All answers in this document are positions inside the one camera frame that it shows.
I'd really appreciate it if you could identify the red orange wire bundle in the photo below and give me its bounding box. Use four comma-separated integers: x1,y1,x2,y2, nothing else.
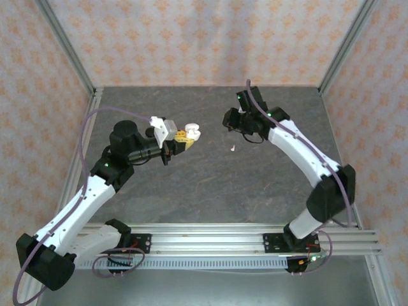
299,242,321,265
119,240,140,256

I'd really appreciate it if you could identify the aluminium table side rail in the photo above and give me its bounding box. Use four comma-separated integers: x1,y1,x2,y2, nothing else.
17,89,105,306
318,87,396,306

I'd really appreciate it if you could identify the slotted grey cable duct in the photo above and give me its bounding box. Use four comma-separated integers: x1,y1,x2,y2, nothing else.
75,257,289,270

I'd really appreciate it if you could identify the aluminium frame post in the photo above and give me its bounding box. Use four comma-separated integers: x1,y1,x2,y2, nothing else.
34,0,96,96
317,0,380,96

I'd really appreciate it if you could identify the thin black right gripper cable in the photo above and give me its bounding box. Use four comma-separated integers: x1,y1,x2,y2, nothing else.
242,132,266,145

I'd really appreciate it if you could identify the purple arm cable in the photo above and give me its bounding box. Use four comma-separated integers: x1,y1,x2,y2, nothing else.
11,106,152,306
245,78,354,277

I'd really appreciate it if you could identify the grey metal panel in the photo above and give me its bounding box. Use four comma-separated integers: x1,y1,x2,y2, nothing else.
34,269,380,306

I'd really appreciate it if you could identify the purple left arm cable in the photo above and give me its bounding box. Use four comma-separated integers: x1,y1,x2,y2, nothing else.
11,106,152,306

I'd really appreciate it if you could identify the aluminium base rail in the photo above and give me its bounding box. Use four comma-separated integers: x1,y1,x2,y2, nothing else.
75,222,383,256

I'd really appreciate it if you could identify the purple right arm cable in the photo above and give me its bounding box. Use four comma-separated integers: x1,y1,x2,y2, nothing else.
245,78,354,277

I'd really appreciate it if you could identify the white earbud charging case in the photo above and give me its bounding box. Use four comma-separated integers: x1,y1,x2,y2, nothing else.
184,122,202,141

